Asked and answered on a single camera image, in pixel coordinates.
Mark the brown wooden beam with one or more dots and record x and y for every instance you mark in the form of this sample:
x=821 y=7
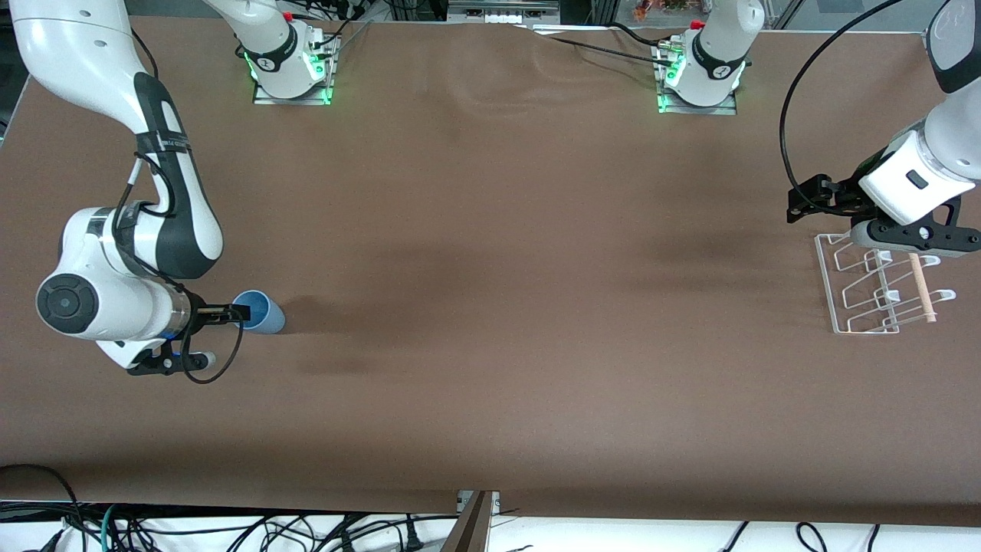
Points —
x=471 y=529

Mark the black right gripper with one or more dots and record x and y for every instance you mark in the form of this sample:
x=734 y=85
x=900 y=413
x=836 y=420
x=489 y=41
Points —
x=201 y=314

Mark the white connector strip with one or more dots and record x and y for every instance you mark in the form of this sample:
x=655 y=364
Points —
x=506 y=17

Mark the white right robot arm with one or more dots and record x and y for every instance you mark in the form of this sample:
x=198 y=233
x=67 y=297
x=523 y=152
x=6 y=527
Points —
x=100 y=307

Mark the blue plastic cup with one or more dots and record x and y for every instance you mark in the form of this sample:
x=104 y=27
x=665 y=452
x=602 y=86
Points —
x=270 y=318

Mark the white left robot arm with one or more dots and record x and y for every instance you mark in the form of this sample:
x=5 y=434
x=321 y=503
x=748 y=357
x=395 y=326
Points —
x=716 y=54

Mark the aluminium corner bracket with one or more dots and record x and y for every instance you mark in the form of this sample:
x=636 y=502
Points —
x=926 y=42

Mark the silver metal bracket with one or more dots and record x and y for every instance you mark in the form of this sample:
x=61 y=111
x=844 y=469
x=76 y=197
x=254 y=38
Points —
x=494 y=502

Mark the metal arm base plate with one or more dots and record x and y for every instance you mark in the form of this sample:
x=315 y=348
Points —
x=293 y=98
x=697 y=110

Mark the brown table cover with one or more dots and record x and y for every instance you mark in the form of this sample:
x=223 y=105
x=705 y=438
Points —
x=490 y=307

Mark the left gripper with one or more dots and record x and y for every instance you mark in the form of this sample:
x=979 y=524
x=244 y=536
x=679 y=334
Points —
x=844 y=198

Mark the orange background items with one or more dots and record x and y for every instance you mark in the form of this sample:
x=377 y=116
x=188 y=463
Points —
x=659 y=8

